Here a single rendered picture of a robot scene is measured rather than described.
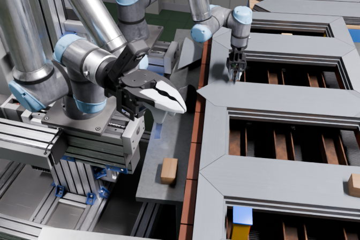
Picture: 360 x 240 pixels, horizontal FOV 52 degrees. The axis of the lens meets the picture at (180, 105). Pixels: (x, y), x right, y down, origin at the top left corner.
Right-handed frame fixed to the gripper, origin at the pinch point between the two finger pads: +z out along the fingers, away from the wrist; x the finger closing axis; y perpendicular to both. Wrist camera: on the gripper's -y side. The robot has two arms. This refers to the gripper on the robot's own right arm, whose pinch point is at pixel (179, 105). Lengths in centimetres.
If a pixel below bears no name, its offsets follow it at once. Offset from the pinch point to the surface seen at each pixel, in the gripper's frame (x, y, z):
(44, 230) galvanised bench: 19, 44, -24
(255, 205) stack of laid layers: -39, 57, 7
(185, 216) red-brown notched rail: -21, 61, -8
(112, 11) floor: -209, 119, -262
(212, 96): -71, 49, -36
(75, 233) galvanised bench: 14.1, 43.0, -17.9
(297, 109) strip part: -87, 47, -3
